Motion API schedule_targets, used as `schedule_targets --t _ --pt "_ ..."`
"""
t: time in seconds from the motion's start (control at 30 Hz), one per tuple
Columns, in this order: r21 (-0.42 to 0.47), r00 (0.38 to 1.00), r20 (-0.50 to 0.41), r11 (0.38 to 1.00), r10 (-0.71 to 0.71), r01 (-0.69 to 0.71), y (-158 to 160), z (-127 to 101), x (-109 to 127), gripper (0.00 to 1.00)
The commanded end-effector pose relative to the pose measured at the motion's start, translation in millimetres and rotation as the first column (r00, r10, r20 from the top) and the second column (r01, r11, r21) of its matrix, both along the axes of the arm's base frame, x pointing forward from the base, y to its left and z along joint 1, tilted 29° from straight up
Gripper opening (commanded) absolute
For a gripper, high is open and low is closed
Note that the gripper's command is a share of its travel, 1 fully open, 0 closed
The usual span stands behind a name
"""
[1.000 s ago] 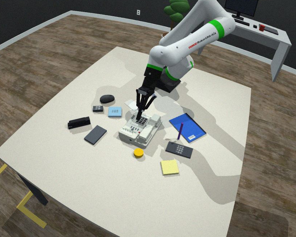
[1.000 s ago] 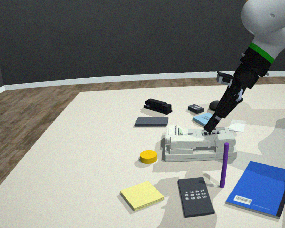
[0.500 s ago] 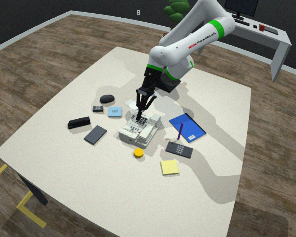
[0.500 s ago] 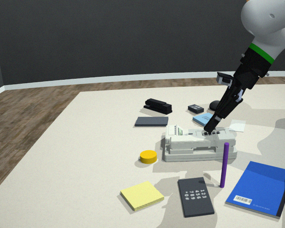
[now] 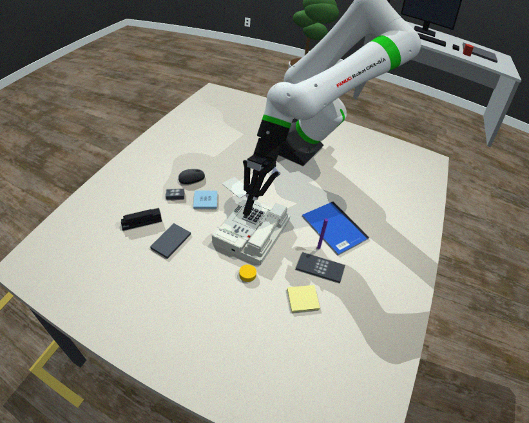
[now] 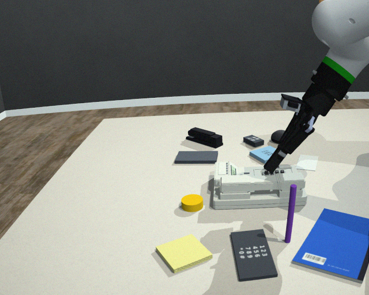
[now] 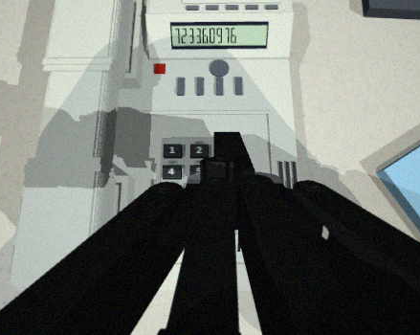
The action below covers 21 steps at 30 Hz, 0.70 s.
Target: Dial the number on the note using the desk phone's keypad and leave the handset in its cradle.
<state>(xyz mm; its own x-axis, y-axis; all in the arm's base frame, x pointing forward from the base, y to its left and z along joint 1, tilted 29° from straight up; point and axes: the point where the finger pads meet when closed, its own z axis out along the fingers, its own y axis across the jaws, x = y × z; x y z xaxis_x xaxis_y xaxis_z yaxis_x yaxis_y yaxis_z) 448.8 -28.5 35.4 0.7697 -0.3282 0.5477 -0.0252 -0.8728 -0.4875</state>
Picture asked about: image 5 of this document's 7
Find white rectangular sheet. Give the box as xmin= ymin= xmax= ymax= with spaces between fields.
xmin=222 ymin=177 xmax=246 ymax=198

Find pale yellow sticky note pad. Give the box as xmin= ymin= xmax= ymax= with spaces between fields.
xmin=287 ymin=285 xmax=320 ymax=313

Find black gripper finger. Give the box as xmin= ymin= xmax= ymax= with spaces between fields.
xmin=243 ymin=160 xmax=260 ymax=214
xmin=245 ymin=167 xmax=280 ymax=216

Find blue notebook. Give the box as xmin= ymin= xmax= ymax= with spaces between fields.
xmin=302 ymin=202 xmax=369 ymax=255

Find purple cylinder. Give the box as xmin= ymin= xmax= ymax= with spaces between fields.
xmin=317 ymin=218 xmax=328 ymax=249

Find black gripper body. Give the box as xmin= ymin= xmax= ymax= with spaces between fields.
xmin=254 ymin=138 xmax=281 ymax=174

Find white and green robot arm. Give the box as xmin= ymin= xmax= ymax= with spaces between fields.
xmin=257 ymin=0 xmax=421 ymax=155

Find dark grey computer mouse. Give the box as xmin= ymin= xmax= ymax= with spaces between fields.
xmin=178 ymin=169 xmax=205 ymax=184

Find grey phone keypad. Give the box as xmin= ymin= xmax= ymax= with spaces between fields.
xmin=296 ymin=252 xmax=345 ymax=283

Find yellow short cylinder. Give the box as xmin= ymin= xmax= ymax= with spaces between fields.
xmin=239 ymin=265 xmax=256 ymax=282

